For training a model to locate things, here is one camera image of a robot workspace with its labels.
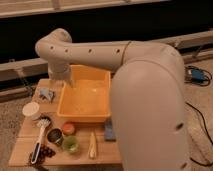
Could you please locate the white paper cup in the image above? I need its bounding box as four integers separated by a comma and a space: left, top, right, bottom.
22, 102, 41, 120

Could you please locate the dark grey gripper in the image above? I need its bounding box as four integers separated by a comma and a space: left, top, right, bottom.
48, 63, 74, 88

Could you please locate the dark grapes bunch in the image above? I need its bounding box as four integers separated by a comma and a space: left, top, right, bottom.
36, 144, 56, 165

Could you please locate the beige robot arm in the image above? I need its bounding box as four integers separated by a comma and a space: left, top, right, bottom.
35, 28, 191, 171

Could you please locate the blue grey towel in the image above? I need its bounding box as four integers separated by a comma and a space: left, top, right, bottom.
39, 87, 55, 102

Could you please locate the green cup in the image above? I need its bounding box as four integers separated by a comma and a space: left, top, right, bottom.
62, 136, 79, 154

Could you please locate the orange plastic bin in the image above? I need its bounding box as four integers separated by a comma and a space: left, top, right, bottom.
57, 65, 111, 123

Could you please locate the orange round lid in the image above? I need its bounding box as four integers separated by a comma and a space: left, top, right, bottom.
62, 122, 75, 135

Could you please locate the blue power box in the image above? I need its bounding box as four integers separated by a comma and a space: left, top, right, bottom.
186, 68, 206, 83

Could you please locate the wooden table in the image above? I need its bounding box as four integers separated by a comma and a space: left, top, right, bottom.
9, 79, 121, 166

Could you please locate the black cable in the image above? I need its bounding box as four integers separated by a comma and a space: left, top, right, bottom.
185, 65, 213, 168

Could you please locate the yellow corn cob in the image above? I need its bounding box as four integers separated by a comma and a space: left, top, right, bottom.
88, 132, 97, 159

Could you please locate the blue sponge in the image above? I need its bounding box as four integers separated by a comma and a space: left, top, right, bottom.
104, 119, 116, 141

